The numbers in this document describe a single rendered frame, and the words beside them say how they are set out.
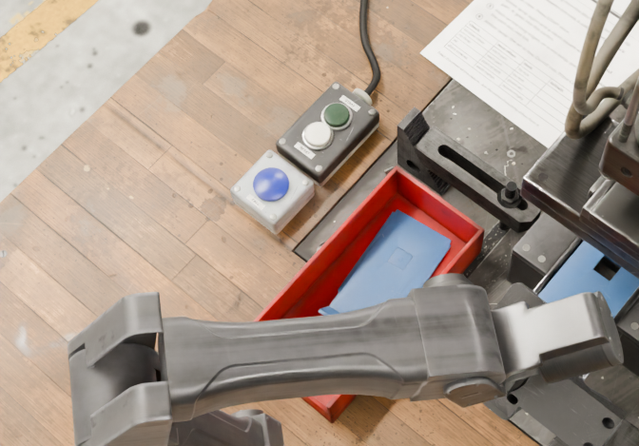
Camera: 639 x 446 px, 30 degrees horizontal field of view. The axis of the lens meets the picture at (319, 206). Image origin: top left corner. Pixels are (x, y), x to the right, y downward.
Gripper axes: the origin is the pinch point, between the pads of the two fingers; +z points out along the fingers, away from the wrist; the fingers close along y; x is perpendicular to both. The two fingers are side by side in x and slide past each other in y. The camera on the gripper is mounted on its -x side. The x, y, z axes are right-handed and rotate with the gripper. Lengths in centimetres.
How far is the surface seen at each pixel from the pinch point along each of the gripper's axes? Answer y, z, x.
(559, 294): 3.8, 9.4, 1.6
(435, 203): 3.1, 13.9, 18.4
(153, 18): -15, 114, 116
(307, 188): -3.9, 12.6, 30.8
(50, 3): -25, 109, 137
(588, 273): 6.9, 11.1, 0.8
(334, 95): 5.6, 17.8, 36.2
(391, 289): -7.1, 12.8, 16.6
